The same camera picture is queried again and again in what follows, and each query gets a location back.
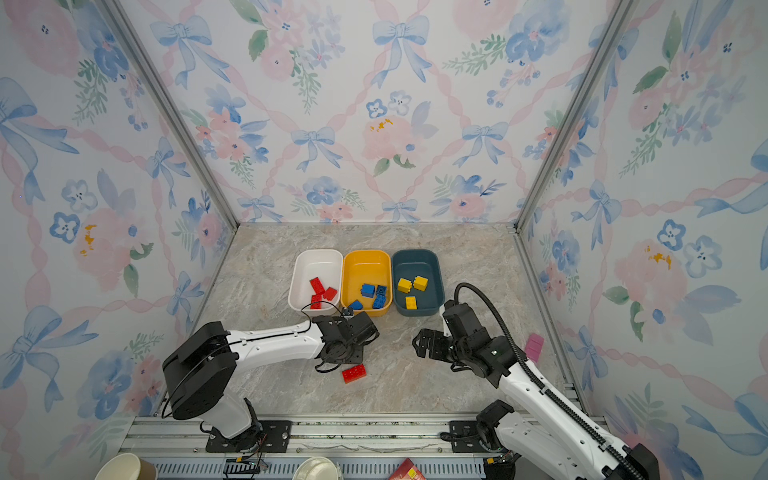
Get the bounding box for long red lego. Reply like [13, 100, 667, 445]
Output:
[342, 364, 367, 384]

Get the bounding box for dark teal plastic container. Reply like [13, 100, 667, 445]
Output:
[392, 249, 445, 317]

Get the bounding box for white plastic container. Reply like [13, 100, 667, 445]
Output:
[288, 249, 343, 316]

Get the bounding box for yellow plastic container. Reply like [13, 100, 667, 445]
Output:
[340, 250, 394, 317]

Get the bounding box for small red lego brick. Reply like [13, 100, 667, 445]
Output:
[323, 287, 338, 301]

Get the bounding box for yellow round lego piece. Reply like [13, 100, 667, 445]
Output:
[412, 276, 429, 292]

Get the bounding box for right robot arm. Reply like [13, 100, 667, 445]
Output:
[412, 301, 660, 479]

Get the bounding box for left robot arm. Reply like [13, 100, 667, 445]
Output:
[161, 312, 379, 453]

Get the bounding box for pink translucent block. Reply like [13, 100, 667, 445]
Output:
[524, 333, 545, 364]

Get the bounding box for red packet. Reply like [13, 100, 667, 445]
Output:
[388, 458, 426, 480]

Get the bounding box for white bowl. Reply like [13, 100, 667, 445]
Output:
[292, 457, 343, 480]

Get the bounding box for beige paper cup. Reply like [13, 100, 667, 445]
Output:
[95, 453, 158, 480]

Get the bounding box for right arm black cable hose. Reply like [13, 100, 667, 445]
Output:
[453, 282, 646, 480]

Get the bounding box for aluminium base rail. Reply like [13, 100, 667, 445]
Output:
[118, 412, 608, 480]

